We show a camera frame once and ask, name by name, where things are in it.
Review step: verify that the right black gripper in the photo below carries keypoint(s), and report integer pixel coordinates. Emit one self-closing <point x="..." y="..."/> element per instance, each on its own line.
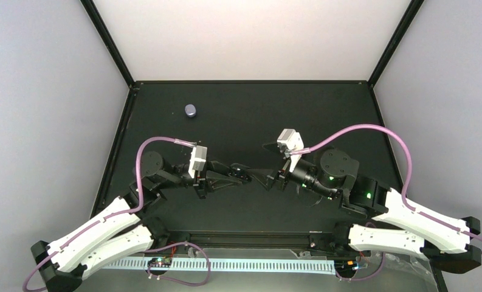
<point x="268" y="174"/>

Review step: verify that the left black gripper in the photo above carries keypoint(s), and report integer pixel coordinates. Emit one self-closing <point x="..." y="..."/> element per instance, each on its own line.
<point x="201" y="177"/>

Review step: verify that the black earbud charging case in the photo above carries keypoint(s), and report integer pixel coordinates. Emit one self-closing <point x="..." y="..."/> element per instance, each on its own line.
<point x="240" y="172"/>

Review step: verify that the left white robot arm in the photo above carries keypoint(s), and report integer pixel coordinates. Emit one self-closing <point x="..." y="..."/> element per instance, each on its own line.
<point x="129" y="224"/>

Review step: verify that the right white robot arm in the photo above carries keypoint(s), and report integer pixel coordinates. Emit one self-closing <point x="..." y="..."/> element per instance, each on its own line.
<point x="413" y="230"/>

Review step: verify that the lavender earbud charging case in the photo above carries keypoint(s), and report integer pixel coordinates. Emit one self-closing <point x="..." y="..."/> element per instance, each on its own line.
<point x="190" y="110"/>

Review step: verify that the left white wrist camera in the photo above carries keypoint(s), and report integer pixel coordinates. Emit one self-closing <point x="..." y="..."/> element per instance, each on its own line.
<point x="197" y="160"/>

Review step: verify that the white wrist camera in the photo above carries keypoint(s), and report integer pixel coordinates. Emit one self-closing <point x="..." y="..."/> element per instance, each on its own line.
<point x="197" y="160"/>
<point x="289" y="142"/>

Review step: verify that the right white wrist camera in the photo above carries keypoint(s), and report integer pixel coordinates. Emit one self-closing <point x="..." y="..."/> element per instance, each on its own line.
<point x="289" y="142"/>

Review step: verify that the black aluminium front rail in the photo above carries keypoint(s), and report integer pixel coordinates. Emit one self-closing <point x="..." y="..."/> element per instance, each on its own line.
<point x="240" y="238"/>

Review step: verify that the white slotted cable duct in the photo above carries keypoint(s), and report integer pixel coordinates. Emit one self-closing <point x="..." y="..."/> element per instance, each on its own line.
<point x="307" y="266"/>

